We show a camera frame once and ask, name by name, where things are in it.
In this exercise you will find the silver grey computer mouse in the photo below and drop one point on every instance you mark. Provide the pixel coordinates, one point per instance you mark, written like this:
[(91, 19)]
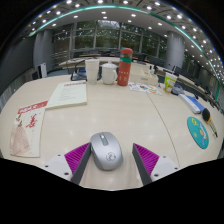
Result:
[(106, 151)]

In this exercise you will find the blue and white book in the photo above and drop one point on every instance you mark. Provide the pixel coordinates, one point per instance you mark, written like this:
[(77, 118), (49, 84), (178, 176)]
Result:
[(191, 103)]

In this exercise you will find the group of dark office chairs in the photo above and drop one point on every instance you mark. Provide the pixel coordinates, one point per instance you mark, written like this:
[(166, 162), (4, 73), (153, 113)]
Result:
[(141, 57)]

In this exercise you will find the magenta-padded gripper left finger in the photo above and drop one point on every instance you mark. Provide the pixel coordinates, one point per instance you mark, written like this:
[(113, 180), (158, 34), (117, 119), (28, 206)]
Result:
[(75, 156)]

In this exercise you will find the white lidded ceramic mug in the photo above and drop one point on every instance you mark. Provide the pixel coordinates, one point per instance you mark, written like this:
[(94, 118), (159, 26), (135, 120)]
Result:
[(108, 74)]

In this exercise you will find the green printed paper cup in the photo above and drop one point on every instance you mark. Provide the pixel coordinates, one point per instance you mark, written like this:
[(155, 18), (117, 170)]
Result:
[(169, 83)]

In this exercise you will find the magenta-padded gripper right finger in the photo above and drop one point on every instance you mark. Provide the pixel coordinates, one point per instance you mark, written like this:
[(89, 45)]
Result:
[(148, 158)]

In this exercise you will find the black desk conference unit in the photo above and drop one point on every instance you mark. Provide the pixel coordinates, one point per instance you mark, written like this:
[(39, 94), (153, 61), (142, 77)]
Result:
[(179, 89), (78, 76)]

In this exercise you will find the cream paper booklet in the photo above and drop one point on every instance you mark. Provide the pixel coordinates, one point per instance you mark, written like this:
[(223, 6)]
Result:
[(67, 95)]

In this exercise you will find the white standing appliance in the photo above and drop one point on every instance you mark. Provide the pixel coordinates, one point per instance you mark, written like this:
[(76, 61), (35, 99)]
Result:
[(42, 70)]

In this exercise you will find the round teal cartoon mouse pad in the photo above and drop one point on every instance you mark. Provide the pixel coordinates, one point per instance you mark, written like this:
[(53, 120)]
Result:
[(197, 132)]

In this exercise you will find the group of ceiling lights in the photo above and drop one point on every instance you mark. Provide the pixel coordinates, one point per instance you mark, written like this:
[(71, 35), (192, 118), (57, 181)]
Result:
[(133, 15)]

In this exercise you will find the stack of white paper cups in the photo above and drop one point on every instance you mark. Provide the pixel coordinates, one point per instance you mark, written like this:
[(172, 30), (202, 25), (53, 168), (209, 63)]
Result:
[(92, 71)]

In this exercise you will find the red and white printed leaflet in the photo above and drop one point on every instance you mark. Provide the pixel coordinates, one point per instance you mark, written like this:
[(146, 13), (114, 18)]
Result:
[(27, 130)]

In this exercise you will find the colourful sticker sheet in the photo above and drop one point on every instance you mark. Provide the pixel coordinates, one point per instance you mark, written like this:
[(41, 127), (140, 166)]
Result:
[(144, 88)]

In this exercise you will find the curved beige conference table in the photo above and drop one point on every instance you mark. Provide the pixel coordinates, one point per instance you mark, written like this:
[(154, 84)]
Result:
[(76, 61)]

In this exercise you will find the red bottle with green band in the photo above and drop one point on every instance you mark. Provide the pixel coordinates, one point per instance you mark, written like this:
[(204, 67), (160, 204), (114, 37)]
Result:
[(124, 70)]

